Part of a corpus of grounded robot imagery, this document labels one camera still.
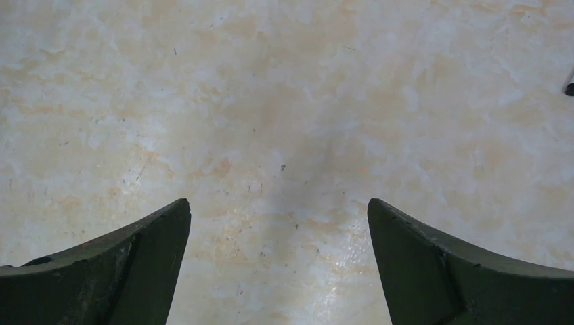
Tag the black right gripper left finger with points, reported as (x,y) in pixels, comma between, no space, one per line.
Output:
(127,276)

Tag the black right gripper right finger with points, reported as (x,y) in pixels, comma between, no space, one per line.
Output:
(431,277)

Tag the black whiteboard clip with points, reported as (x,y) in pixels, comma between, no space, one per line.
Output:
(568,88)

